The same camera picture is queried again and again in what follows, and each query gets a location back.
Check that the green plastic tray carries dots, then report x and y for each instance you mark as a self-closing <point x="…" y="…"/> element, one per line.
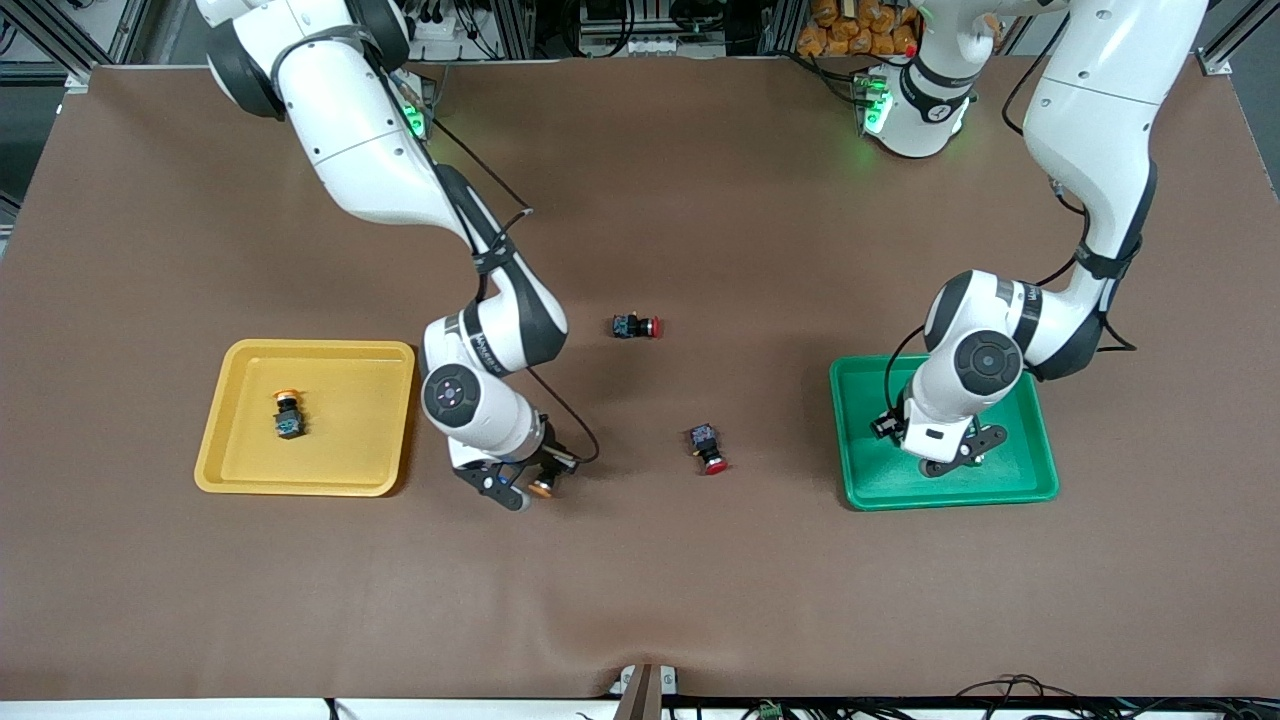
<point x="870" y="470"/>

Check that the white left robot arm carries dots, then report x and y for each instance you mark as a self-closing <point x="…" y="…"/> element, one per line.
<point x="1100" y="100"/>

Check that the yellow plastic tray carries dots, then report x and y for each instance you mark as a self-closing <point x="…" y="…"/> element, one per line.
<point x="350" y="440"/>

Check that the yellow-capped push button switch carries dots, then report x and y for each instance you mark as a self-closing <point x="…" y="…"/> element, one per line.
<point x="289" y="422"/>
<point x="541" y="488"/>

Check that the pile of orange objects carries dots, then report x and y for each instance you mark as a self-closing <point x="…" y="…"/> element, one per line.
<point x="850" y="30"/>

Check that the aluminium frame profile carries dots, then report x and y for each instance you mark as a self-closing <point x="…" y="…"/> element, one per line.
<point x="120" y="25"/>
<point x="1230" y="45"/>

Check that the brown table mat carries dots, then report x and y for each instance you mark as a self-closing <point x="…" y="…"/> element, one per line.
<point x="640" y="560"/>

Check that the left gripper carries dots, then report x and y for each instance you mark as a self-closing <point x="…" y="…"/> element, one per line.
<point x="886" y="426"/>

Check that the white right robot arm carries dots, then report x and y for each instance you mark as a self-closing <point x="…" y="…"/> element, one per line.
<point x="350" y="120"/>

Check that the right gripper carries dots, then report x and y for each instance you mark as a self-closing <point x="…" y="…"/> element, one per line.
<point x="547" y="463"/>

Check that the white power strip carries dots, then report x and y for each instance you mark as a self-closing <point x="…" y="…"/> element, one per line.
<point x="435" y="30"/>

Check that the red-capped push button switch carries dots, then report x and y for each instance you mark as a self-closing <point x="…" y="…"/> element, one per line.
<point x="630" y="326"/>
<point x="704" y="437"/>

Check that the metal table clamp bracket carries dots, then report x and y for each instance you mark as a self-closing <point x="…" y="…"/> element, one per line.
<point x="645" y="690"/>

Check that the white terminal strip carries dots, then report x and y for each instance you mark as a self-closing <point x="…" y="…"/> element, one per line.
<point x="660" y="46"/>

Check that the small green connector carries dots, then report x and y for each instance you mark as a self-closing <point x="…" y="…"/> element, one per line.
<point x="768" y="711"/>

